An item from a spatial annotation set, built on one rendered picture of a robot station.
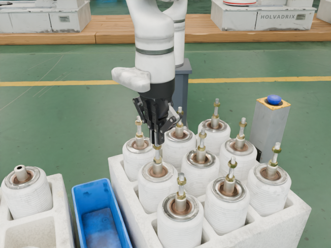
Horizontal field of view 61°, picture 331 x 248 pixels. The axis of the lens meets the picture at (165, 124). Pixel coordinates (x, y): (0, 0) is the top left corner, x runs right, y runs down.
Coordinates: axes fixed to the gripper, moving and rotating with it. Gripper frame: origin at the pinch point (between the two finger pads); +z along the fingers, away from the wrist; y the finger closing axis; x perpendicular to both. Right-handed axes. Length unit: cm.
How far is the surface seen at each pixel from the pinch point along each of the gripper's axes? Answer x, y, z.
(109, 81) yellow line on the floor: -55, 103, 35
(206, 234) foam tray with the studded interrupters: 0.4, -15.7, 17.9
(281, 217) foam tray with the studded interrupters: -14.8, -25.0, 17.3
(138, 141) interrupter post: -2.9, 10.6, 8.1
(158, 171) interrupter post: 0.5, -1.0, 9.2
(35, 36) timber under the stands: -57, 215, 28
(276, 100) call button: -39.5, -7.9, 2.4
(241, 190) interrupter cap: -8.6, -17.4, 9.9
